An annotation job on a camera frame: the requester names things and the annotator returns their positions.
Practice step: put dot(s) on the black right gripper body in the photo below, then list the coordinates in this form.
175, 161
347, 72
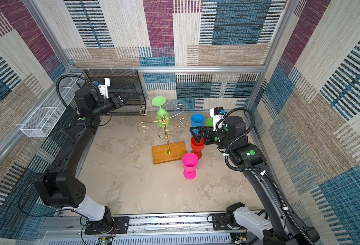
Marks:
212, 137

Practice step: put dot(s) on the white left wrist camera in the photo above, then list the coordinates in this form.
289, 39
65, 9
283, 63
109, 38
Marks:
103, 88

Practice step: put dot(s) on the wooden rack base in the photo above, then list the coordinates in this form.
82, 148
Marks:
169, 152

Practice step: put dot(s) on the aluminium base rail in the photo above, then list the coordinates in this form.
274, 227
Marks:
194, 228

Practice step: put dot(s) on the red wine glass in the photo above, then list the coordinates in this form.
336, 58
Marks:
197, 147

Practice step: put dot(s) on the gold wire glass rack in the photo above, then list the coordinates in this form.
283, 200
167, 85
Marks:
163, 132

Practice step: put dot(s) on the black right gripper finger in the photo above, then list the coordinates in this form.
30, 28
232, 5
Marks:
195, 130
196, 139

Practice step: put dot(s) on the black mesh shelf rack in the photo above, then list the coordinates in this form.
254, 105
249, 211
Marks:
123, 81

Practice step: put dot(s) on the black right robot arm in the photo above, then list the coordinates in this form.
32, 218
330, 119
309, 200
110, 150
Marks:
283, 226

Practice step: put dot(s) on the green wine glass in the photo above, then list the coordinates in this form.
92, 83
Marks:
161, 114
210, 122

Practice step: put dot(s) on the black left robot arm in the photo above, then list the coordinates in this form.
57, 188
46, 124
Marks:
58, 186

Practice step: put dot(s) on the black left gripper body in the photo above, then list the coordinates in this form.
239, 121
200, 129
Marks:
113, 106

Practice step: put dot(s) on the white mesh wall basket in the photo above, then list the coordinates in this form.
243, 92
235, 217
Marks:
48, 113

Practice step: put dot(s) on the pink wine glass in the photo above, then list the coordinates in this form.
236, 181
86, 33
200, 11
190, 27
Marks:
190, 164

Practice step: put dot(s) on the blue wine glass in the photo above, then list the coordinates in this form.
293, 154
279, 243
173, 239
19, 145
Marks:
197, 120

